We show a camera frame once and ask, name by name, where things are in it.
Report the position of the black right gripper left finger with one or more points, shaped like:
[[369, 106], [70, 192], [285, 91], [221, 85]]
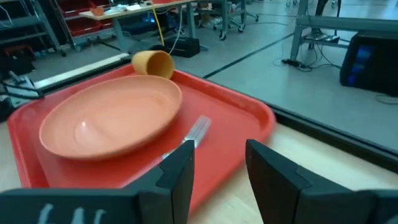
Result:
[[168, 186]]

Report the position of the orange plastic plate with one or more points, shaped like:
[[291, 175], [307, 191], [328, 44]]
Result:
[[112, 118]]

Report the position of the yellow-orange plastic cup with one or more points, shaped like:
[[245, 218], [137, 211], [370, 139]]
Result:
[[152, 63]]

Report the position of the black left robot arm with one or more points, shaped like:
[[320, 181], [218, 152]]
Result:
[[18, 93]]

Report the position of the grey metal shelf rack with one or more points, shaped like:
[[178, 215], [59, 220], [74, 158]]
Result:
[[28, 25]]

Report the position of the wooden background table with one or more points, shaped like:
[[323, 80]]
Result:
[[124, 15]]

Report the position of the red storage bins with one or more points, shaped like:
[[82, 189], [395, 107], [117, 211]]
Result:
[[82, 18]]

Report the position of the grey metal bench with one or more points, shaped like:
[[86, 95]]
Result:
[[335, 23]]

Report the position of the black floor power strip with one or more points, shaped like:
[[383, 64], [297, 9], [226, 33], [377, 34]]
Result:
[[295, 63]]

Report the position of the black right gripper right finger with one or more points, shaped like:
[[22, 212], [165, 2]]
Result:
[[280, 193]]

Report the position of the black computer with blue lights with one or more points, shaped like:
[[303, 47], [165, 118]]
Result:
[[370, 62]]

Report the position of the black floor box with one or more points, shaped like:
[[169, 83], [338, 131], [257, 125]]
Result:
[[183, 46]]

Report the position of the small orange bowl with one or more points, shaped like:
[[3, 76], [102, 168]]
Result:
[[97, 11]]

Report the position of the red plastic tray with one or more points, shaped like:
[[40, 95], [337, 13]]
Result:
[[224, 118]]

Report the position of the grey wheeled cart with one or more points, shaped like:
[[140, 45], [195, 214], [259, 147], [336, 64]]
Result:
[[233, 18]]

